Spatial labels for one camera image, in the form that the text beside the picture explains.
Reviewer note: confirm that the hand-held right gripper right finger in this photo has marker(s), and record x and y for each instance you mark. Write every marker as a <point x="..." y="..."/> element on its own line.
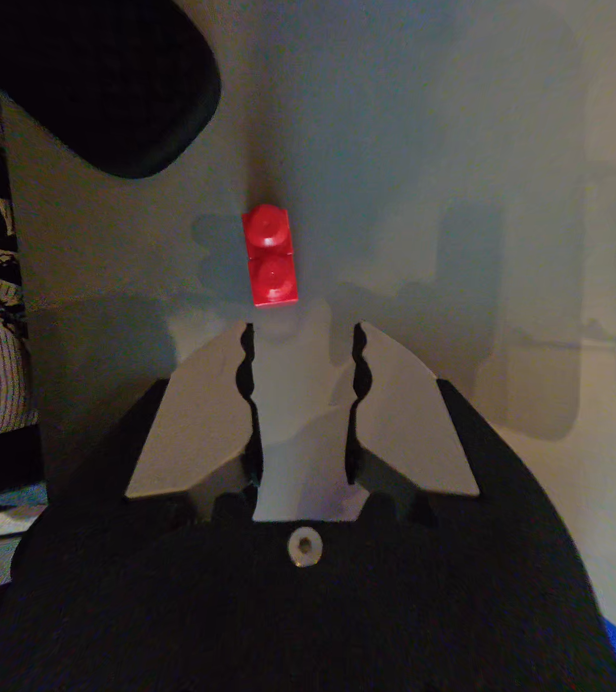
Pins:
<point x="416" y="433"/>

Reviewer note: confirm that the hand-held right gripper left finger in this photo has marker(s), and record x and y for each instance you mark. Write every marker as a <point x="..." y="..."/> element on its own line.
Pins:
<point x="194" y="433"/>

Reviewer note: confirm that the red two-stud mega block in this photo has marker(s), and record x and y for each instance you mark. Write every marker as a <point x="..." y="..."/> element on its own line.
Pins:
<point x="270" y="260"/>

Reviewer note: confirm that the black honeycomb rubber pad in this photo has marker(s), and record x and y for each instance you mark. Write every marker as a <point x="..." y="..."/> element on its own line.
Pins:
<point x="102" y="76"/>

